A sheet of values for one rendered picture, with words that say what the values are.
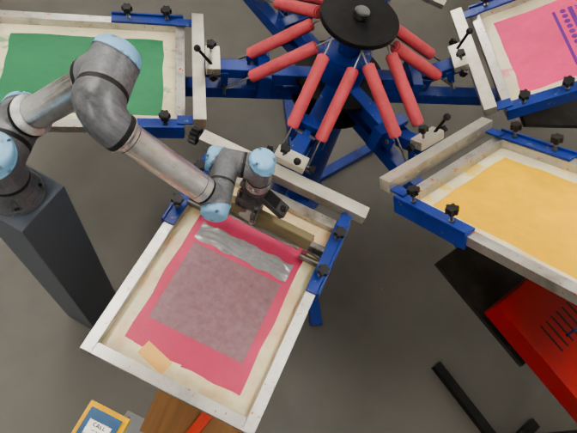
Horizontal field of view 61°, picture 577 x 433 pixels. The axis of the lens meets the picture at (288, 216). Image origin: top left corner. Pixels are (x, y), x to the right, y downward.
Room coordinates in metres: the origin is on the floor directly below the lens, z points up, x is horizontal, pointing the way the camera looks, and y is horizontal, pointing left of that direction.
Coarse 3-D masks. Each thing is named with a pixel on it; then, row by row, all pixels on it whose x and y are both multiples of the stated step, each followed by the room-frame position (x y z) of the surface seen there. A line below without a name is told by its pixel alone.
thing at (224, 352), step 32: (288, 256) 0.72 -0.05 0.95; (224, 288) 0.53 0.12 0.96; (256, 288) 0.57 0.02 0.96; (288, 288) 0.61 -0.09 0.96; (224, 320) 0.42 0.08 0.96; (256, 320) 0.46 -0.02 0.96; (192, 352) 0.29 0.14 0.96; (224, 352) 0.33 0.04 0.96; (256, 352) 0.36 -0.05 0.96; (224, 384) 0.23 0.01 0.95
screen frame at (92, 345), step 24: (312, 216) 0.89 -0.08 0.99; (144, 264) 0.50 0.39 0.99; (120, 288) 0.40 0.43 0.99; (120, 312) 0.33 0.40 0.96; (96, 336) 0.23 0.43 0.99; (288, 336) 0.44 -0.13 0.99; (120, 360) 0.19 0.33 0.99; (168, 384) 0.18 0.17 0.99; (264, 384) 0.27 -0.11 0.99; (216, 408) 0.16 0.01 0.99; (264, 408) 0.20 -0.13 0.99
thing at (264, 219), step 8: (232, 200) 0.75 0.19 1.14; (232, 208) 0.75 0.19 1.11; (240, 208) 0.74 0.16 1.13; (264, 216) 0.74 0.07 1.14; (272, 216) 0.75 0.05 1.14; (264, 224) 0.73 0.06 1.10; (272, 224) 0.73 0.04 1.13; (280, 224) 0.73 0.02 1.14; (288, 224) 0.74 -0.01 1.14; (272, 232) 0.73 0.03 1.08; (280, 232) 0.72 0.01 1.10; (288, 232) 0.72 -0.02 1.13; (296, 232) 0.73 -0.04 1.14; (304, 232) 0.74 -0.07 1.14; (288, 240) 0.72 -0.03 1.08; (296, 240) 0.72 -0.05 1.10; (304, 240) 0.71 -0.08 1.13; (312, 240) 0.72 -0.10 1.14; (304, 248) 0.71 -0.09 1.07
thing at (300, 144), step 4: (296, 136) 1.17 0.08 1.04; (300, 136) 1.18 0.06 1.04; (304, 136) 1.19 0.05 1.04; (296, 140) 1.15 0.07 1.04; (300, 140) 1.16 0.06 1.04; (304, 140) 1.17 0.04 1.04; (308, 140) 1.17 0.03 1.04; (292, 144) 1.13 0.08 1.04; (296, 144) 1.13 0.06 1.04; (300, 144) 1.14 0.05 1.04; (304, 144) 1.15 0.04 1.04; (308, 144) 1.16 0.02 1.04; (292, 148) 1.11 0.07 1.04; (296, 148) 1.12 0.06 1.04; (300, 148) 1.12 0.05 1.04; (304, 148) 1.13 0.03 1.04; (300, 152) 1.10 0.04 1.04; (304, 152) 1.11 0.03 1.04; (280, 164) 1.02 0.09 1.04; (288, 168) 1.02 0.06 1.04
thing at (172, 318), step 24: (192, 240) 0.65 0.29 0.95; (168, 264) 0.54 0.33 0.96; (192, 264) 0.57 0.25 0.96; (216, 264) 0.60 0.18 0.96; (168, 288) 0.46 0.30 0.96; (192, 288) 0.49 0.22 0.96; (216, 288) 0.52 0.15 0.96; (144, 312) 0.36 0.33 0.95; (168, 312) 0.39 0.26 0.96; (192, 312) 0.41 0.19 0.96; (144, 336) 0.29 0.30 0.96; (168, 336) 0.31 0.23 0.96; (192, 336) 0.34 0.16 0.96
